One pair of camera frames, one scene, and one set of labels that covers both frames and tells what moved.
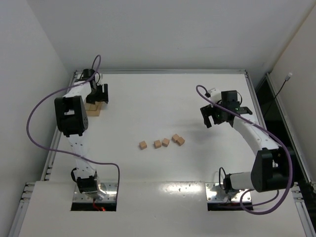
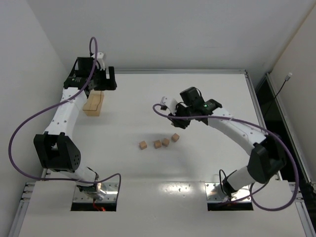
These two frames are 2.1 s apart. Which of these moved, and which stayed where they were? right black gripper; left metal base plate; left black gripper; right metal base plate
Moved: right black gripper; left black gripper
Stayed: left metal base plate; right metal base plate
